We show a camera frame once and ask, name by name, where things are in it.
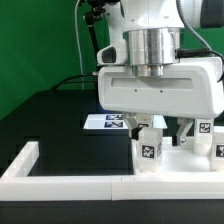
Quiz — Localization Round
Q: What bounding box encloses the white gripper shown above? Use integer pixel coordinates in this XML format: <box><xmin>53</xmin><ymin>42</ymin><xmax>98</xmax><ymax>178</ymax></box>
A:
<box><xmin>98</xmin><ymin>57</ymin><xmax>224</xmax><ymax>147</ymax></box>

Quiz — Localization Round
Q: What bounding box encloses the white square tabletop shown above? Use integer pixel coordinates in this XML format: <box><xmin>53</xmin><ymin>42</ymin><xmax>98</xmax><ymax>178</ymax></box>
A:
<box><xmin>132</xmin><ymin>137</ymin><xmax>215</xmax><ymax>174</ymax></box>

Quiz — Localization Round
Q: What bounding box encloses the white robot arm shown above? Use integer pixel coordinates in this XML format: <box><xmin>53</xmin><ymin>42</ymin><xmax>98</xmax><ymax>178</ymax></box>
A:
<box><xmin>86</xmin><ymin>0</ymin><xmax>224</xmax><ymax>146</ymax></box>

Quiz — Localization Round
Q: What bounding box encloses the white sheet with markers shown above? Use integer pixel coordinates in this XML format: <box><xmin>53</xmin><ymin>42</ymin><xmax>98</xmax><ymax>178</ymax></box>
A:
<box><xmin>83</xmin><ymin>114</ymin><xmax>167</xmax><ymax>130</ymax></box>

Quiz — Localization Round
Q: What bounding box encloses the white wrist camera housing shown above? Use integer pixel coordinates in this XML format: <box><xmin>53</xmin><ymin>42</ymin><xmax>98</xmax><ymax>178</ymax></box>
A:
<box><xmin>97</xmin><ymin>39</ymin><xmax>127</xmax><ymax>65</ymax></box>

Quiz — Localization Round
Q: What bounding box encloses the black cable bundle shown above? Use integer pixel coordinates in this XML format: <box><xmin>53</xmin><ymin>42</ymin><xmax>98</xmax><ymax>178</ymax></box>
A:
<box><xmin>49</xmin><ymin>0</ymin><xmax>106</xmax><ymax>92</ymax></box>

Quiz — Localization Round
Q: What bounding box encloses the white U-shaped obstacle frame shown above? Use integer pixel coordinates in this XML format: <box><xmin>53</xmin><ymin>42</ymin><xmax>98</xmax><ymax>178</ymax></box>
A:
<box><xmin>0</xmin><ymin>142</ymin><xmax>224</xmax><ymax>201</ymax></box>

